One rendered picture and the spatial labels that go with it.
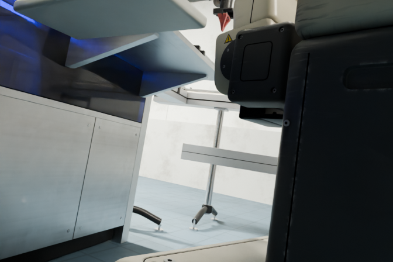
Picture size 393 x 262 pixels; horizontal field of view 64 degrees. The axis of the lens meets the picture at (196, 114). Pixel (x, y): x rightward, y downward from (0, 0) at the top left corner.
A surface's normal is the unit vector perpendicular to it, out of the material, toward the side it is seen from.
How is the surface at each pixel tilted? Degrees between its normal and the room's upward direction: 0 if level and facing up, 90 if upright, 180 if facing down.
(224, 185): 90
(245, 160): 90
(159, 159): 90
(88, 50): 90
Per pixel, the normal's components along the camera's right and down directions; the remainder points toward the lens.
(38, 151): 0.92, 0.10
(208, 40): -0.48, -0.18
